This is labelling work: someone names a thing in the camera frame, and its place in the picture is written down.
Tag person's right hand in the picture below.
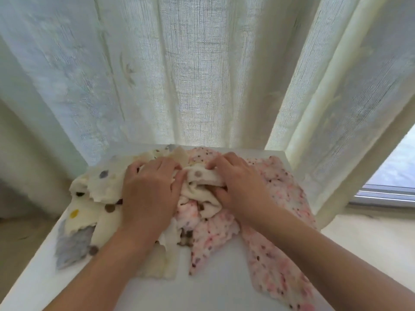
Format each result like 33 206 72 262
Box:
204 152 275 224

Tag person's left hand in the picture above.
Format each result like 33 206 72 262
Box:
120 157 189 247

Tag pink floral cloths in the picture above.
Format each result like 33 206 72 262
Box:
172 147 319 311

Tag pile of grey cloths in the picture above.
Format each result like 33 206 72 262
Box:
55 220 96 270

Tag person's left forearm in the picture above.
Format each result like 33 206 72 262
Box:
45 230 160 311

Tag person's right forearm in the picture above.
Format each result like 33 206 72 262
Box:
249 204 415 311

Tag white table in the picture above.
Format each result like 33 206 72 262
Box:
0 147 338 311

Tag white linen curtain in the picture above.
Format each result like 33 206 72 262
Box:
0 0 415 227

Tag white sliding door frame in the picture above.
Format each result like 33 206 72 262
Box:
350 123 415 208

